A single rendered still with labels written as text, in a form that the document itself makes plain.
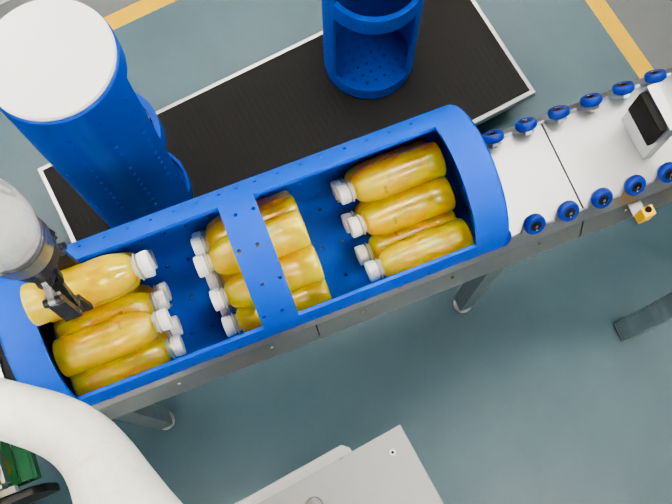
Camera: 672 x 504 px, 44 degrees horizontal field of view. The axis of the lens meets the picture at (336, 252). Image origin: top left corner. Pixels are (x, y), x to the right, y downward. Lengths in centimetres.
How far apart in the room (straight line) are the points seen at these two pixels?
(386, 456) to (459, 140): 56
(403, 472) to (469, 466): 111
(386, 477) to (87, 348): 56
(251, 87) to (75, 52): 99
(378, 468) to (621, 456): 132
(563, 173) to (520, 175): 9
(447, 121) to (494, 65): 129
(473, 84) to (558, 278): 67
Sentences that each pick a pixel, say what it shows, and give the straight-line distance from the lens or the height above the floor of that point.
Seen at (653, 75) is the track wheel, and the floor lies 98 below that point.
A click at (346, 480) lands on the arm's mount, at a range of 149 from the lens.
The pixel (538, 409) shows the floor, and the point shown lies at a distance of 264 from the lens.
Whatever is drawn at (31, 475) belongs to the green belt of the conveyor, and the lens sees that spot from 178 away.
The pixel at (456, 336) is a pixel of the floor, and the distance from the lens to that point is 262.
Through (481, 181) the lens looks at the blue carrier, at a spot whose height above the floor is 122.
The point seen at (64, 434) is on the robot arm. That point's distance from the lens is 81.
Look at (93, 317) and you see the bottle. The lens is 155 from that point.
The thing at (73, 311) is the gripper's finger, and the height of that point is 139.
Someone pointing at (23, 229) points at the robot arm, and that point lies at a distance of 103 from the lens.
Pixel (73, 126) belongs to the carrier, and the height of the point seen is 99.
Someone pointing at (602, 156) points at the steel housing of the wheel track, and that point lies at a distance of 184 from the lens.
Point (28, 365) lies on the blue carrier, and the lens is 145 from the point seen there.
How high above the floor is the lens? 256
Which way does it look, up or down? 75 degrees down
